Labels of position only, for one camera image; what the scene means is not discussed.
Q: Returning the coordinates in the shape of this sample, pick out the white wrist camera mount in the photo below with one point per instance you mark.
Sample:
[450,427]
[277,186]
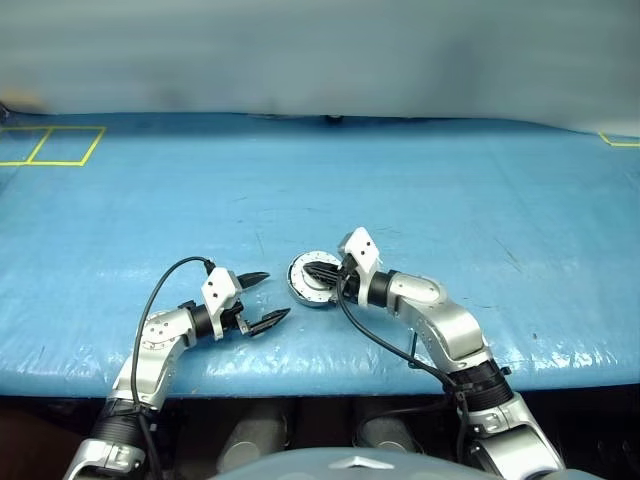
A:
[362,247]
[217,290]

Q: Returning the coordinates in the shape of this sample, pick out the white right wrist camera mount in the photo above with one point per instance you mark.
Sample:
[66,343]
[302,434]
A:
[362,247]

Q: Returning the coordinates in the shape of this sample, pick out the round silver tape roll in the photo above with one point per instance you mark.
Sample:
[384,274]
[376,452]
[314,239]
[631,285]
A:
[299,272]

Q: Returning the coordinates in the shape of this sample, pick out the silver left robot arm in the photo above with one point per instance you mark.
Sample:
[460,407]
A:
[150,345]

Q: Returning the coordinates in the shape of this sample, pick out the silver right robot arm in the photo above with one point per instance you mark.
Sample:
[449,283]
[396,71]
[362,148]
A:
[450,320]

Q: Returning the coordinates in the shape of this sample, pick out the blue plastic table cover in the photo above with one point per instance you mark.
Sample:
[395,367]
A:
[450,200]

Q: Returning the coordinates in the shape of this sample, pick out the silver motor housing copper coils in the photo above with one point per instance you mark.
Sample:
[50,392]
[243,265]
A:
[315,302]

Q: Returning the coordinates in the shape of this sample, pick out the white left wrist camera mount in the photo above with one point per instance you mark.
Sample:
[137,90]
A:
[217,290]

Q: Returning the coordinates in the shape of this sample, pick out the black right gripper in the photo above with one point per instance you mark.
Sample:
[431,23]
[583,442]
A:
[351,287]

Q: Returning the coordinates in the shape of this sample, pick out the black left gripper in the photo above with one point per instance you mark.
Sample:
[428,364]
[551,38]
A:
[239,322]

